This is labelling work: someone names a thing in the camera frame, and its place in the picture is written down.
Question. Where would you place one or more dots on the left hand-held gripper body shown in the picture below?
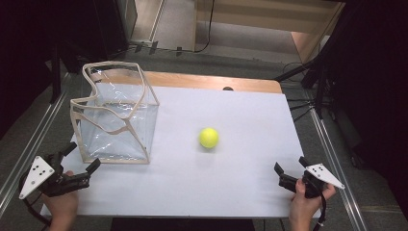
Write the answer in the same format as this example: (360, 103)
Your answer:
(48, 179)

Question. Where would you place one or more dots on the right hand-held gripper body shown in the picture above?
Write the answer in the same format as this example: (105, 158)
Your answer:
(312, 183)

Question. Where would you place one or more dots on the clear plastic bag beige trim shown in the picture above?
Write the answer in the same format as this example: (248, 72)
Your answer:
(115, 122)

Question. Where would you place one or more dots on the yellow tennis ball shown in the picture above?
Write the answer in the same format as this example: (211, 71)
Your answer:
(209, 138)

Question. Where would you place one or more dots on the person's right hand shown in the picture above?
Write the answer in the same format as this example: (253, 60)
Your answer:
(304, 205)

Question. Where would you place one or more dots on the person's left hand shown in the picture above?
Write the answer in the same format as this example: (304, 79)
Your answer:
(62, 205)

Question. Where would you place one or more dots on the black metal stand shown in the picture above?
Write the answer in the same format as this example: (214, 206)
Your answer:
(55, 77)

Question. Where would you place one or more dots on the white table mat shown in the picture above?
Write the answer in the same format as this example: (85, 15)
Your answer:
(205, 179)

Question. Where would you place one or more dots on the black tripod stand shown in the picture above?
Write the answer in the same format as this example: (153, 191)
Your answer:
(308, 80)

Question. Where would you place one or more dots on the dark curtain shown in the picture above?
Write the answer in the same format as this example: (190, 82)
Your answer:
(375, 96)
(48, 38)

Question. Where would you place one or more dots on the metal floor rail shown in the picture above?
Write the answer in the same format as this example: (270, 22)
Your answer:
(340, 173)
(29, 150)

